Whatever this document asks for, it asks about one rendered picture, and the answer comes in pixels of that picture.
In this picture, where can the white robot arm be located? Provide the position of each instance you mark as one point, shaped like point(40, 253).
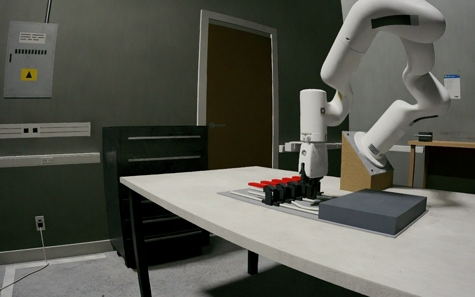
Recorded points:
point(418, 24)

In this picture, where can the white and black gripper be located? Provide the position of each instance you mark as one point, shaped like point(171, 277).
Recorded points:
point(313, 166)

